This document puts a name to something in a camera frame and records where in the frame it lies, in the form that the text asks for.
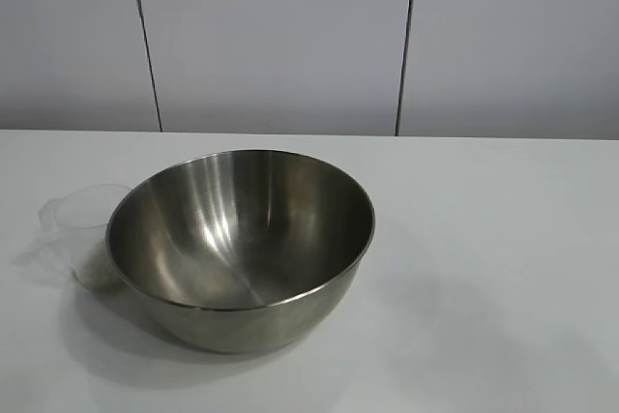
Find stainless steel mixing bowl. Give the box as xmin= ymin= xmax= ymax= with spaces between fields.
xmin=104 ymin=148 xmax=377 ymax=354

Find white rice grains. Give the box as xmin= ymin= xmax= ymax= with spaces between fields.
xmin=79 ymin=255 xmax=118 ymax=289

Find clear plastic measuring cup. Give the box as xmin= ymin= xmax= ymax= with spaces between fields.
xmin=38 ymin=183 xmax=134 ymax=291

